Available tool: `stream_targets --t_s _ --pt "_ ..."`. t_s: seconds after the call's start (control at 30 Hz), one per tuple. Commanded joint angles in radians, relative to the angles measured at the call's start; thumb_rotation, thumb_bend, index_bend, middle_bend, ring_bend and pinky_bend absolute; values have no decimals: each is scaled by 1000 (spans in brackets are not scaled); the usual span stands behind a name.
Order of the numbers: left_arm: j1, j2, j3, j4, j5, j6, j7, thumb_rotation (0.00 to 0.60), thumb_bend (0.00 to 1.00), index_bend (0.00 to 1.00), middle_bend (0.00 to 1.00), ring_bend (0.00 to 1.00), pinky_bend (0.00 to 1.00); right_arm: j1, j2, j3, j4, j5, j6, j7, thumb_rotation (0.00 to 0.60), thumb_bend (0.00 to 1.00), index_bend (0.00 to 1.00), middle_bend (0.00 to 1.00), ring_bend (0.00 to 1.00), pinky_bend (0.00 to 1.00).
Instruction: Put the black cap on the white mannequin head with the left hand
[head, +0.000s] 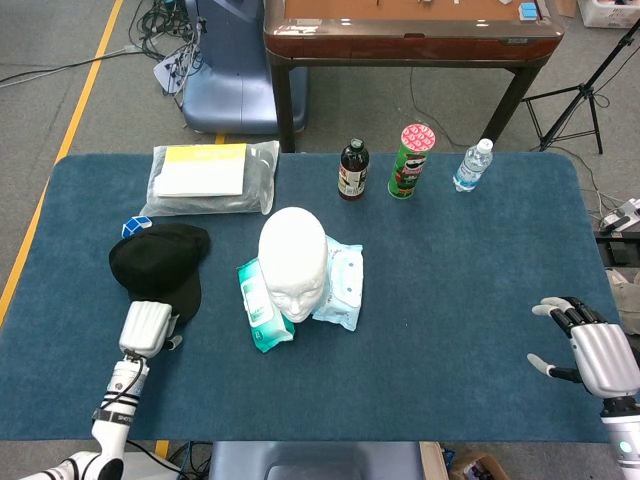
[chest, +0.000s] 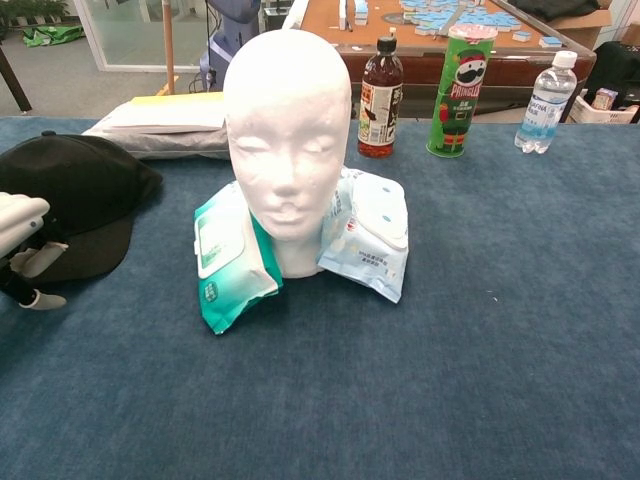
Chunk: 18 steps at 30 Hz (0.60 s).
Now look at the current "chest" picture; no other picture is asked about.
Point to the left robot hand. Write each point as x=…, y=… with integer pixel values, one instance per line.
x=20, y=220

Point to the black baseball cap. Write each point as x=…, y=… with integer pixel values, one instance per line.
x=75, y=185

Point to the white foam mannequin head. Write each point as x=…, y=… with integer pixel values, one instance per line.
x=287, y=140

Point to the grey plastic bag with papers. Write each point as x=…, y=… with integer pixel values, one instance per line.
x=165, y=130

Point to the green bag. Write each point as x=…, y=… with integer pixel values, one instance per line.
x=52, y=35

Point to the green potted plants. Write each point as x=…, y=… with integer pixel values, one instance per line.
x=30, y=12

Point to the green wet wipes pack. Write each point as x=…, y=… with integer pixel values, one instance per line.
x=225, y=260

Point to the wooden pole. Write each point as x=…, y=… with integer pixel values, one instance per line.
x=169, y=45

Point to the blue grey machine base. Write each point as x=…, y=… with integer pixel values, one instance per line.
x=225, y=45

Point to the light blue wet wipes pack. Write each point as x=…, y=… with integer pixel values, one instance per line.
x=365, y=240

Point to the dark sauce bottle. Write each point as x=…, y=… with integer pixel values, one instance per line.
x=381, y=105

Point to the blue carpet table mat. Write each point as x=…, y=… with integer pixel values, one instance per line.
x=400, y=375

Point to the green Pringles can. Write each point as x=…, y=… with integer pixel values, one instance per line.
x=457, y=100

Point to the brown mahjong table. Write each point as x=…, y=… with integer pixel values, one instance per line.
x=515, y=70

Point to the clear water bottle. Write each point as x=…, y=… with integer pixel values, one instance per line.
x=545, y=105

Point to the white plastic basket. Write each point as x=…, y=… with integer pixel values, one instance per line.
x=600, y=116

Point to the open cardboard box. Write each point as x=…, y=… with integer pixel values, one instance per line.
x=575, y=17

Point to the small purple carton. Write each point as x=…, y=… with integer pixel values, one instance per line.
x=604, y=99

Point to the black bag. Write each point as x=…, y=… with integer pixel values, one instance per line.
x=620, y=65

